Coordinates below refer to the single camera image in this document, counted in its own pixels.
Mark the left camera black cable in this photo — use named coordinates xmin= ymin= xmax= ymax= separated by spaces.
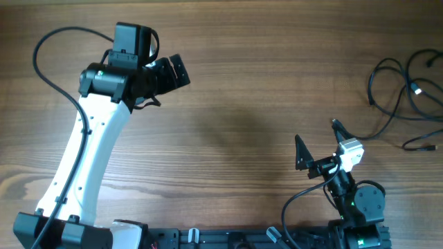
xmin=30 ymin=26 xmax=115 ymax=249

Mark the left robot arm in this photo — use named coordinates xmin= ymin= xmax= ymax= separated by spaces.
xmin=13 ymin=22 xmax=190 ymax=248

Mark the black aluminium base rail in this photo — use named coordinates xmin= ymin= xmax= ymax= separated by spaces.
xmin=138 ymin=226 xmax=392 ymax=249

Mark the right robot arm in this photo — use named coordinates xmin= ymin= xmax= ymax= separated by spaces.
xmin=295 ymin=135 xmax=392 ymax=248

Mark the camera black cable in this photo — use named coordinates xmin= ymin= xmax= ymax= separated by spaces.
xmin=30 ymin=26 xmax=115 ymax=249
xmin=280 ymin=162 xmax=343 ymax=249

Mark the right camera black cable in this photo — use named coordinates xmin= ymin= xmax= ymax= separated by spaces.
xmin=280 ymin=162 xmax=343 ymax=249

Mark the thick black USB cable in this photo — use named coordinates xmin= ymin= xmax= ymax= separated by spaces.
xmin=331 ymin=48 xmax=443 ymax=141

